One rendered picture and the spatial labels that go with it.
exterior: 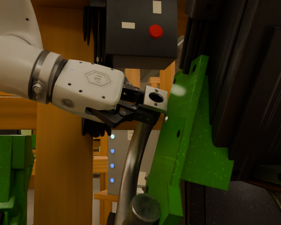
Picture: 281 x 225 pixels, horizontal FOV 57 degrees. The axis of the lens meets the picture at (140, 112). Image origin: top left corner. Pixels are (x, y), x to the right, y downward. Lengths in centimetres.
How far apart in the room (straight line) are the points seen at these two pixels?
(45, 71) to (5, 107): 41
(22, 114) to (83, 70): 39
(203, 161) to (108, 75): 21
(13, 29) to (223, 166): 41
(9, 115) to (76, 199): 30
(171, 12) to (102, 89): 33
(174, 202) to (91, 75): 24
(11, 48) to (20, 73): 4
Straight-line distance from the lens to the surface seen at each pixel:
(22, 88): 43
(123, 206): 44
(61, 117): 69
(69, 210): 71
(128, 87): 45
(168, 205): 30
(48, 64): 41
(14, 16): 52
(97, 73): 44
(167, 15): 66
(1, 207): 55
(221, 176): 36
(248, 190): 57
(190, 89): 34
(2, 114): 81
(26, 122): 79
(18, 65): 42
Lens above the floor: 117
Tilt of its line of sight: 5 degrees up
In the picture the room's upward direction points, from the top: straight up
